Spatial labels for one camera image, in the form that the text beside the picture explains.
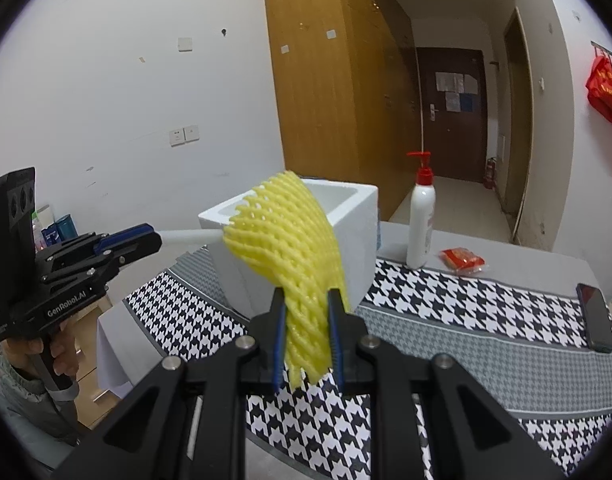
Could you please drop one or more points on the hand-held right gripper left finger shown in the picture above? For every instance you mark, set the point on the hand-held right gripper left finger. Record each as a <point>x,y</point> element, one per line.
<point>281,355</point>

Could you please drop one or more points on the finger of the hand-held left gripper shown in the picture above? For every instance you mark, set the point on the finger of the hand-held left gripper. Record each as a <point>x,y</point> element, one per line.
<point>141,250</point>
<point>126,237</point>

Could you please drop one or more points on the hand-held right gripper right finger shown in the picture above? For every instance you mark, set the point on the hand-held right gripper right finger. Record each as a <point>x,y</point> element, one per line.
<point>336,355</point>

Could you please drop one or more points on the yellow foam net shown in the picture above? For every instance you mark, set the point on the yellow foam net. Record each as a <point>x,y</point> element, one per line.
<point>286,240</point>

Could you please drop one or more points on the white foam box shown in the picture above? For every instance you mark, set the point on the white foam box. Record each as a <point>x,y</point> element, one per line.
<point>356,240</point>

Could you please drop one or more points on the person's left forearm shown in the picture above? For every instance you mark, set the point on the person's left forearm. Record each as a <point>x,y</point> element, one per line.
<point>21,395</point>

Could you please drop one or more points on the person's left hand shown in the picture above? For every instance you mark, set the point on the person's left hand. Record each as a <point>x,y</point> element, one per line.
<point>63,355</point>

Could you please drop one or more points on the blue container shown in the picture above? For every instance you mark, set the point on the blue container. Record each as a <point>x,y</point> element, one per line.
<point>66,227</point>

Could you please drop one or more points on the houndstooth printed tablecloth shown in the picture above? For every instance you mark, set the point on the houndstooth printed tablecloth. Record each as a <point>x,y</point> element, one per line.
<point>461,340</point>

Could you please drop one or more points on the white pump bottle red cap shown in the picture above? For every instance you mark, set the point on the white pump bottle red cap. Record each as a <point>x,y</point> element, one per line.
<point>421,225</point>

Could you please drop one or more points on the red snack packet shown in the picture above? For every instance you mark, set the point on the red snack packet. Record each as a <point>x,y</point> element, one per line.
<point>463,260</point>

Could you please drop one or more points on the red fire extinguisher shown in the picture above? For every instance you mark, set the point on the red fire extinguisher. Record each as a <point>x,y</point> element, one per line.
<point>489,174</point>

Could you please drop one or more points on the wooden wardrobe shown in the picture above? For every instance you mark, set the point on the wooden wardrobe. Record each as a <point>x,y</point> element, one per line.
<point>326,100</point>

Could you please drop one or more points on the dark brown door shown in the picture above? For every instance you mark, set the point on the dark brown door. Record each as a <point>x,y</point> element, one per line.
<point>451,145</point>

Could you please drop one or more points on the black smartphone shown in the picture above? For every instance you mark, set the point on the black smartphone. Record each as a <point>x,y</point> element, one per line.
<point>596,317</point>

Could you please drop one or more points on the square white door notice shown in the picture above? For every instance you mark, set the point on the square white door notice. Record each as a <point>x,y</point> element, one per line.
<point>452,102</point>

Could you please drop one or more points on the blue door notice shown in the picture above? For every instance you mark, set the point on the blue door notice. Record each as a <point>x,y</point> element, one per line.
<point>467,102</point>

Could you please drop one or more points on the wide white door notice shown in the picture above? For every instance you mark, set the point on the wide white door notice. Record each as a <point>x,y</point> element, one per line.
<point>450,81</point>

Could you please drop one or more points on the narrow white door notice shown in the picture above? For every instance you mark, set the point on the narrow white door notice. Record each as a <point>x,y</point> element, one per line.
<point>471,83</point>

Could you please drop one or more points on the red printed plastic bag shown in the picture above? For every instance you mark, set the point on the red printed plastic bag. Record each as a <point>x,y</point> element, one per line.
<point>606,92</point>

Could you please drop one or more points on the white wall cover plate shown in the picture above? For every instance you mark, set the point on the white wall cover plate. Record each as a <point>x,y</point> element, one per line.
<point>185,44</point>

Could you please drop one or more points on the wooden side door frame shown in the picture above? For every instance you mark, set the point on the wooden side door frame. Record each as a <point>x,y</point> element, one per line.
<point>518,125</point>

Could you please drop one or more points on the metal wall hook rack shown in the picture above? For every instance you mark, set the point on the metal wall hook rack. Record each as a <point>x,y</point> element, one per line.
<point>605,51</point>

